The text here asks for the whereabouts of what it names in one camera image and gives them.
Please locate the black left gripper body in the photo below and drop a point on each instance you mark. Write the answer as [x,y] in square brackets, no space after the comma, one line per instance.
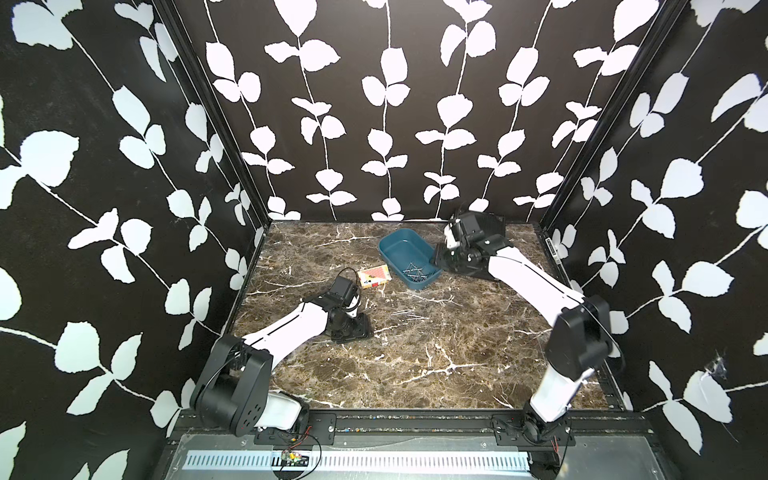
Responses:
[352,327]

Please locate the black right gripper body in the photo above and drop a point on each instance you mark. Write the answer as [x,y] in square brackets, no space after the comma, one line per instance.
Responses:
[453,261]

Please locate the steel nail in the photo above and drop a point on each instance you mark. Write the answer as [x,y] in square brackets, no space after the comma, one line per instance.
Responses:
[415,273]

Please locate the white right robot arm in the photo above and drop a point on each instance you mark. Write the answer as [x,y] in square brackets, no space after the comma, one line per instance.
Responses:
[579,340]

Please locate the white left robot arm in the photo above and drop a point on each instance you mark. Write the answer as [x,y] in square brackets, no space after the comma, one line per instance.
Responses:
[233,390]

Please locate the yellow playing card box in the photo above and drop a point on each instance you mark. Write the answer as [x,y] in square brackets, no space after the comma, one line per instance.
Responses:
[374,277]

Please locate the teal plastic storage box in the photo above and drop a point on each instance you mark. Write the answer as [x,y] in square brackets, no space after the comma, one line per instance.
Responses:
[405,246]

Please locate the white perforated strip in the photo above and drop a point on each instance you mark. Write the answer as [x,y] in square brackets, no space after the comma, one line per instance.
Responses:
[405,462]

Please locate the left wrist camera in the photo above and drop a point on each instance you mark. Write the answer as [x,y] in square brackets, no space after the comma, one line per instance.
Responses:
[344,293]

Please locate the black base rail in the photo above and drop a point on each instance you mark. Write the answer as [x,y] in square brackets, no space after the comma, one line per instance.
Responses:
[506,427]

